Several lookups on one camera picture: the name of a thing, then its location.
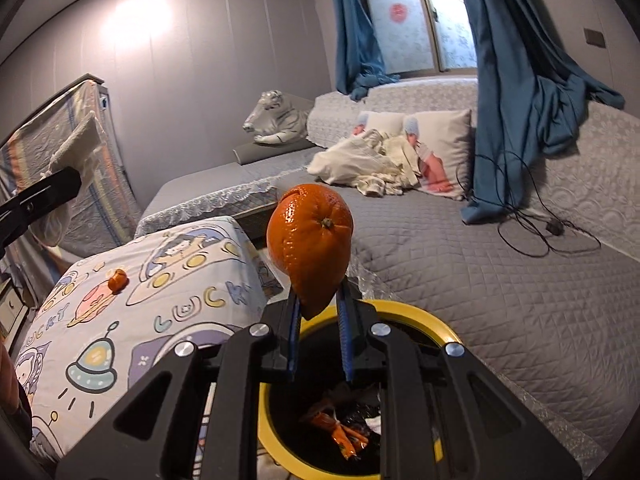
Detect white tiger plush toy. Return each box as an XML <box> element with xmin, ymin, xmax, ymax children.
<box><xmin>242</xmin><ymin>90</ymin><xmax>314</xmax><ymax>145</ymax></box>

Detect left blue curtain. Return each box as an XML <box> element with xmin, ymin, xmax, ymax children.
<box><xmin>333</xmin><ymin>0</ymin><xmax>399</xmax><ymax>102</ymax></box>

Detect right blue curtain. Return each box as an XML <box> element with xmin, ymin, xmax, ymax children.
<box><xmin>461</xmin><ymin>0</ymin><xmax>625</xmax><ymax>224</ymax></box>

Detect left hand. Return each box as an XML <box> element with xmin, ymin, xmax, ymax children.
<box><xmin>0</xmin><ymin>344</ymin><xmax>32</xmax><ymax>448</ymax></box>

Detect baby print pillow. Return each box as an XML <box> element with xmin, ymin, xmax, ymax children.
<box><xmin>352</xmin><ymin>110</ymin><xmax>405</xmax><ymax>136</ymax></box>
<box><xmin>404</xmin><ymin>110</ymin><xmax>473</xmax><ymax>200</ymax></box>

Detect yellow rimmed trash bin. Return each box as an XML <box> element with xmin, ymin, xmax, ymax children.
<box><xmin>257</xmin><ymin>299</ymin><xmax>460</xmax><ymax>479</ymax></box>

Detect small orange peel piece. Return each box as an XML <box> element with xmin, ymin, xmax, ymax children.
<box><xmin>107</xmin><ymin>269</ymin><xmax>129</xmax><ymax>294</ymax></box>

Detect grey bolster cushion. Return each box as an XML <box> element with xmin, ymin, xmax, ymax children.
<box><xmin>233</xmin><ymin>139</ymin><xmax>316</xmax><ymax>165</ymax></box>

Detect cartoon space print sheet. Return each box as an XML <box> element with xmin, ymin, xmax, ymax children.
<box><xmin>15</xmin><ymin>216</ymin><xmax>282</xmax><ymax>464</ymax></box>

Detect cream crumpled blanket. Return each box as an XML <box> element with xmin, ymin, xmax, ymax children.
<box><xmin>307</xmin><ymin>129</ymin><xmax>419</xmax><ymax>197</ymax></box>

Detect large orange peel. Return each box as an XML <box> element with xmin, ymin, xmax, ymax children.
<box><xmin>267</xmin><ymin>183</ymin><xmax>354</xmax><ymax>320</ymax></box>

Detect blue curtain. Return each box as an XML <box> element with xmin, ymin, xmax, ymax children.
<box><xmin>461</xmin><ymin>0</ymin><xmax>625</xmax><ymax>224</ymax></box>
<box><xmin>333</xmin><ymin>0</ymin><xmax>399</xmax><ymax>102</ymax></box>

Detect striped grey draped sheet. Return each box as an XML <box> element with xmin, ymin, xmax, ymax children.
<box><xmin>0</xmin><ymin>72</ymin><xmax>144</xmax><ymax>281</ymax></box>

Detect dark wall switch plate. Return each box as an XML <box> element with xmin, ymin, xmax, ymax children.
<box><xmin>584</xmin><ymin>28</ymin><xmax>606</xmax><ymax>49</ymax></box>

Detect orange peels in bin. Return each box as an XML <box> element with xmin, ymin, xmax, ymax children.
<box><xmin>303</xmin><ymin>384</ymin><xmax>382</xmax><ymax>462</ymax></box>

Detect window with frosted glass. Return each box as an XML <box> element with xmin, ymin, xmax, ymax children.
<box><xmin>362</xmin><ymin>0</ymin><xmax>477</xmax><ymax>78</ymax></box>

